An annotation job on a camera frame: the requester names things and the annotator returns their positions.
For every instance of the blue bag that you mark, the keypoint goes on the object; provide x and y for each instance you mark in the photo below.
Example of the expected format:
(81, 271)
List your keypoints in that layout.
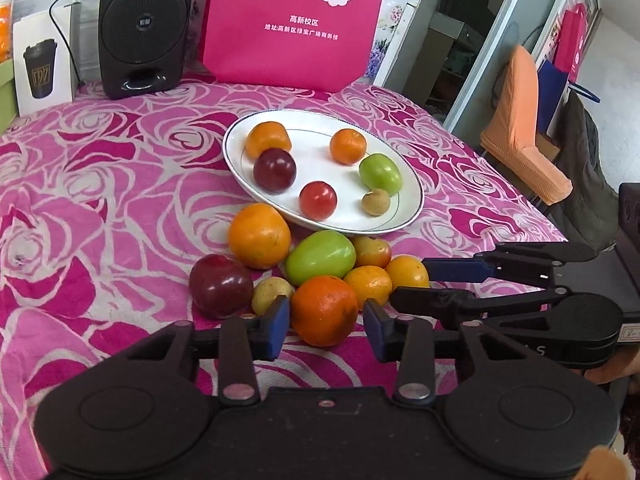
(550, 100)

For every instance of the green mango-shaped fruit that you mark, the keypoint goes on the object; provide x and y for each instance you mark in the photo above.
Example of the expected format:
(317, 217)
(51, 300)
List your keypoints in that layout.
(320, 256)

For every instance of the bright red plum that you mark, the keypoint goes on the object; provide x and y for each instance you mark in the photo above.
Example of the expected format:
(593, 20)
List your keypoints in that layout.
(318, 200)

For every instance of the white box with cup print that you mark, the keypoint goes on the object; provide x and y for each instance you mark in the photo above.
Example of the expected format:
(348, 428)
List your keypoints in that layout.
(45, 60)

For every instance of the medium orange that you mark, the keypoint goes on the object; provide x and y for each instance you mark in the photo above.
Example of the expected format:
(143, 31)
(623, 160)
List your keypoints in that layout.
(267, 140)

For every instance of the small yellow-green jujube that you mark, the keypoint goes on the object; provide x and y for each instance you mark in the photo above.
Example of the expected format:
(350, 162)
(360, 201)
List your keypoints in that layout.
(270, 295)
(375, 202)

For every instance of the large orange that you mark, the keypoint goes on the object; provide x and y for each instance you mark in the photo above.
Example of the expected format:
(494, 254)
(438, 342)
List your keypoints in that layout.
(259, 235)

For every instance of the white plate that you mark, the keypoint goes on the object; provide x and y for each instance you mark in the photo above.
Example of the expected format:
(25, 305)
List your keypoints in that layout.
(310, 160)

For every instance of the orange covered chair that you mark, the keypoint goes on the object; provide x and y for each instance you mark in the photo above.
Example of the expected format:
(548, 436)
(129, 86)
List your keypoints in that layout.
(520, 125)

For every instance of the white door frame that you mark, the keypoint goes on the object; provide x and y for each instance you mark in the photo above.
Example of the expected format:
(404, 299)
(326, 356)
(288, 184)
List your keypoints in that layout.
(505, 35)

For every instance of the orange paper cup package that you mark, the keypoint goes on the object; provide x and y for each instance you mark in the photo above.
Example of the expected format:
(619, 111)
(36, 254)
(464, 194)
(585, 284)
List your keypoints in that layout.
(4, 35)

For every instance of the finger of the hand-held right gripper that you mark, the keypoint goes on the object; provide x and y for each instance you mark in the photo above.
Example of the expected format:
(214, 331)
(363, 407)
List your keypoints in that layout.
(440, 302)
(457, 270)

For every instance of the small yellow tangerine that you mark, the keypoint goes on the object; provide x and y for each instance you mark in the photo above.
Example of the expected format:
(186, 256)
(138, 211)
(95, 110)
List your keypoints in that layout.
(407, 271)
(367, 285)

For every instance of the green apple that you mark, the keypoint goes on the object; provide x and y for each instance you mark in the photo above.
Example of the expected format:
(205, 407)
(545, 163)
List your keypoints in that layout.
(380, 174)

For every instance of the orange tangerine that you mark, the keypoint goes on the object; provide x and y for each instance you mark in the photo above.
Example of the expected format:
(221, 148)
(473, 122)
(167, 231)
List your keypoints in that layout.
(324, 310)
(347, 146)

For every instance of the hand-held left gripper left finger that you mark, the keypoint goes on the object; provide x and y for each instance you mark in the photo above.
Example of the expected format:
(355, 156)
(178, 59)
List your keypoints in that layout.
(276, 330)

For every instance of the dark cloth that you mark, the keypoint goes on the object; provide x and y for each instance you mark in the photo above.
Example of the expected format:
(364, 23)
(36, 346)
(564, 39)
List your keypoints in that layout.
(585, 185)

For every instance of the pink rose printed tablecloth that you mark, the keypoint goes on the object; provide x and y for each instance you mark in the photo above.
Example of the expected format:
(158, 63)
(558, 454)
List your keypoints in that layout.
(125, 185)

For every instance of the magenta printed bag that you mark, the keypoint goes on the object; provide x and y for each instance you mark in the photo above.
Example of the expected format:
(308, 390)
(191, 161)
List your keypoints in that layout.
(295, 50)

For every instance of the dark red plum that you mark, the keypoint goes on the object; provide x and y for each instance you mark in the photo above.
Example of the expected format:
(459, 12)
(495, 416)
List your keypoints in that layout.
(274, 171)
(220, 286)

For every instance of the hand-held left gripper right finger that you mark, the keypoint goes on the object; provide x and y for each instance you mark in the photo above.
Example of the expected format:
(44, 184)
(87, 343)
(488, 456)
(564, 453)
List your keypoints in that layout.
(379, 332)

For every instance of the black speaker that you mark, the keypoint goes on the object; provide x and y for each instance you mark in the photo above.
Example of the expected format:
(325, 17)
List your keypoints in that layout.
(145, 30)

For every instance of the green cardboard box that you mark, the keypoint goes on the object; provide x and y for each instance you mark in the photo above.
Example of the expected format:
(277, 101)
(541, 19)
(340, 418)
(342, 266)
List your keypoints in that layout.
(5, 95)

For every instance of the small red-green jujube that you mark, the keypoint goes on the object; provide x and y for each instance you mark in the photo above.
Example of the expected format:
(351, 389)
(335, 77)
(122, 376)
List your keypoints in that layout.
(372, 251)

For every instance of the hanging pink bag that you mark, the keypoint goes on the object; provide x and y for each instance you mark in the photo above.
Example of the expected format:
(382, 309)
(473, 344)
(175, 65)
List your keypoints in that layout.
(570, 45)

